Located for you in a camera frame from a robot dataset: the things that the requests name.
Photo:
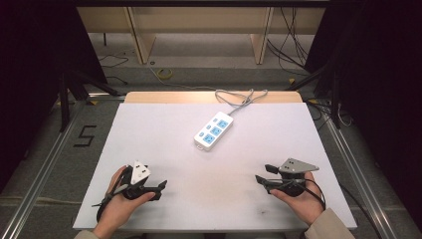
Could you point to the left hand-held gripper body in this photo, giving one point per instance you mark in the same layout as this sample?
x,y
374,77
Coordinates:
x,y
139,173

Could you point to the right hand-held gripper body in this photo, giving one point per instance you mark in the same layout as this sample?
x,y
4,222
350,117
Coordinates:
x,y
293,167

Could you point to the person's right hand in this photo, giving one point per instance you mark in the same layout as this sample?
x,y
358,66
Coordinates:
x,y
303,204

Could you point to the person's left hand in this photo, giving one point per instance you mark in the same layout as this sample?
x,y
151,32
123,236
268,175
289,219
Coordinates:
x,y
116,209

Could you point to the white power strip blue sockets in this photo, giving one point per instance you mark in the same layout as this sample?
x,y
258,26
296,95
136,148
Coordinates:
x,y
214,131

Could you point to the black stand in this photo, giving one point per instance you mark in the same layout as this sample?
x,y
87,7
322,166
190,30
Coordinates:
x,y
71,89
331,89

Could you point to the yellow tape roll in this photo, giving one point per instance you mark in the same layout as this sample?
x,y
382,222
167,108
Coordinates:
x,y
164,73

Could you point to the black curtain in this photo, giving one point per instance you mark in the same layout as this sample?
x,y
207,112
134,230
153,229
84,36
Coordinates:
x,y
381,99
30,83

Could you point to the light wooden desk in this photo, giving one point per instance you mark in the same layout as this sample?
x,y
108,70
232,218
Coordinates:
x,y
199,23

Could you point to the metal floor rail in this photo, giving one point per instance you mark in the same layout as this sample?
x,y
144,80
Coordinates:
x,y
361,179
40,172

